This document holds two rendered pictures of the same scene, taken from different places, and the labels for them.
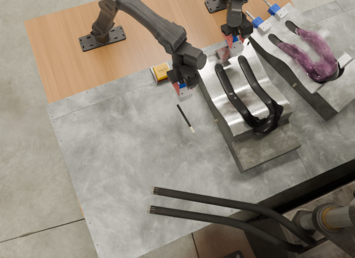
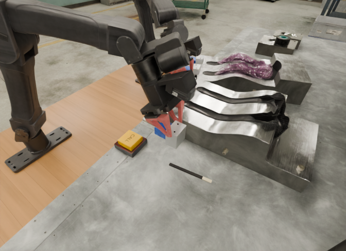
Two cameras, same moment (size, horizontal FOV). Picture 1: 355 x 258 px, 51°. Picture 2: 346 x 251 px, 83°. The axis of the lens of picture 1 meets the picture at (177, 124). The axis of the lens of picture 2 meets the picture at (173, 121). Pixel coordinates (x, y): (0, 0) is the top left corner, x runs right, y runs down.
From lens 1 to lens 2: 0.97 m
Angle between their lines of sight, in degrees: 31
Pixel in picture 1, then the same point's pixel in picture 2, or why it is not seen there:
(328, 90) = (287, 75)
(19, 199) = not seen: outside the picture
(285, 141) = (304, 129)
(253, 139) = (278, 144)
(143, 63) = (104, 146)
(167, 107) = (160, 173)
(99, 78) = (50, 191)
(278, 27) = (205, 67)
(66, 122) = not seen: outside the picture
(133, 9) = (43, 10)
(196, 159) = (242, 212)
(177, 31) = (131, 21)
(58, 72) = not seen: outside the picture
